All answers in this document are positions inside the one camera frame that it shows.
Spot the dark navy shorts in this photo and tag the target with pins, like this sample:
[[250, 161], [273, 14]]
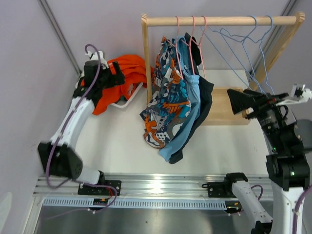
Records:
[[205, 96]]

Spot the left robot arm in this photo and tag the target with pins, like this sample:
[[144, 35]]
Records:
[[58, 155]]

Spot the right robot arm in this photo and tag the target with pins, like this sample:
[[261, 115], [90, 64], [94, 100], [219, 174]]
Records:
[[287, 166]]

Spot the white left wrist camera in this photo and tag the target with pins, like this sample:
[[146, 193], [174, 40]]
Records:
[[100, 55]]

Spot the patterned colourful shorts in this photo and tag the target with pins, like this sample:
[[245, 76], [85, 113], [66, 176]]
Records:
[[170, 105]]

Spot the light blue shorts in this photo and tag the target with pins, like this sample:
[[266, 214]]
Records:
[[193, 95]]

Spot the orange shorts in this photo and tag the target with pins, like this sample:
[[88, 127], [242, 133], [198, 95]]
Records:
[[92, 69]]

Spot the wooden clothes rack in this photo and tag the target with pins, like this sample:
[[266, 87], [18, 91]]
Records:
[[220, 113]]

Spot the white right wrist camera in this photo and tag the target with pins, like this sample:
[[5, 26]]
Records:
[[299, 94]]

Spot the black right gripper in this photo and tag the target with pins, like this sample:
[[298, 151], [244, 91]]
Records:
[[240, 100]]

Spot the white plastic basket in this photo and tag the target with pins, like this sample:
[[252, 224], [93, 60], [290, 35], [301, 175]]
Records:
[[102, 98]]

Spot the aluminium mounting rail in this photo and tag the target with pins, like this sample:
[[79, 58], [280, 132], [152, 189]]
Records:
[[156, 185]]

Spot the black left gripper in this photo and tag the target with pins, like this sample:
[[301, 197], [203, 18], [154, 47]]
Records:
[[116, 79]]

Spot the slotted cable duct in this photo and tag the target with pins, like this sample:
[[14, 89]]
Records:
[[201, 204]]

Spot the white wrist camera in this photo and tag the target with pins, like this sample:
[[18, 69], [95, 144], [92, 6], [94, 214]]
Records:
[[100, 55], [299, 94]]

